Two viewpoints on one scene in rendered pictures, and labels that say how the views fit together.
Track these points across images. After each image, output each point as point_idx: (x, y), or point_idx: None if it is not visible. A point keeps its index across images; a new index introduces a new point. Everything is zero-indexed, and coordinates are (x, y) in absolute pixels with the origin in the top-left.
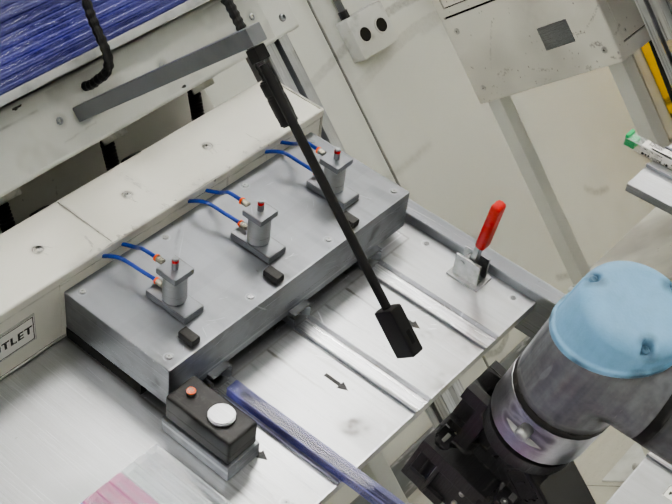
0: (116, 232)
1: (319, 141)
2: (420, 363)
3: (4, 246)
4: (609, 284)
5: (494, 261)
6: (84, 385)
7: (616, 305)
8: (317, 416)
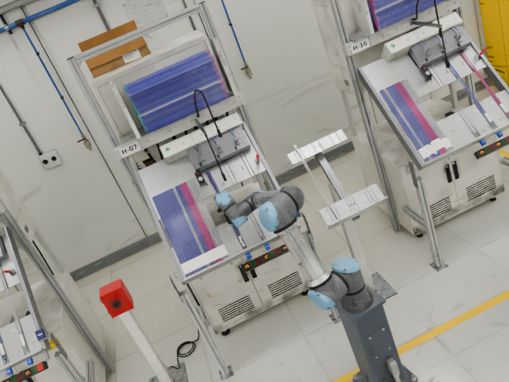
0: (196, 142)
1: (240, 128)
2: (239, 176)
3: (179, 140)
4: (220, 194)
5: (262, 160)
6: (187, 164)
7: (219, 197)
8: (218, 180)
